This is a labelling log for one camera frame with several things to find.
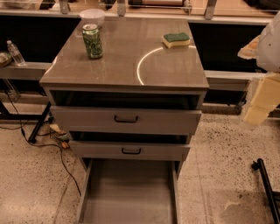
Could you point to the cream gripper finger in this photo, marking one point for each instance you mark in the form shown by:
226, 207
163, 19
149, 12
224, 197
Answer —
265, 99
248, 52

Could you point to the green and yellow sponge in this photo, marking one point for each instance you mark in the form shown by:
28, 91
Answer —
176, 39

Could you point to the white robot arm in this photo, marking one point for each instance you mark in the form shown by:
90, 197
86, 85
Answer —
265, 48

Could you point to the grey drawer cabinet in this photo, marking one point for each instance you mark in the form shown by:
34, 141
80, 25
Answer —
136, 71

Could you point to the top grey drawer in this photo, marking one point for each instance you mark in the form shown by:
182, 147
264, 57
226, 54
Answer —
127, 120

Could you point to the grey drawer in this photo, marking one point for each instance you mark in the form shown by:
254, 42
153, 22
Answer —
127, 120
119, 191
137, 151

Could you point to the bottom grey drawer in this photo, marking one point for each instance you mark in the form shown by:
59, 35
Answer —
119, 191

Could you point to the middle grey drawer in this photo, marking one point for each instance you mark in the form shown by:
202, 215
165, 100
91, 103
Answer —
137, 151

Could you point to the black metal stand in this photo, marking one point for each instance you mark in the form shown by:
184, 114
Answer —
272, 196

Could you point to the white plastic bowl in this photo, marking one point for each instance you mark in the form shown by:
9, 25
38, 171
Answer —
93, 16

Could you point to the green soda can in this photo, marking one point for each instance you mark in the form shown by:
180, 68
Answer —
92, 40

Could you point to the small items on floor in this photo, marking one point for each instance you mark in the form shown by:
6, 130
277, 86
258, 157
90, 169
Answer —
59, 135

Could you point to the black table leg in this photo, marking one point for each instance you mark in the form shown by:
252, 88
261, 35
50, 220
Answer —
41, 119

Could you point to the clear water bottle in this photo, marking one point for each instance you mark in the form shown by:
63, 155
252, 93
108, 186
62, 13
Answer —
15, 54

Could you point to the brown bowl on shelf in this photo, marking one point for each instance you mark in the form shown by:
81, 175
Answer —
5, 59

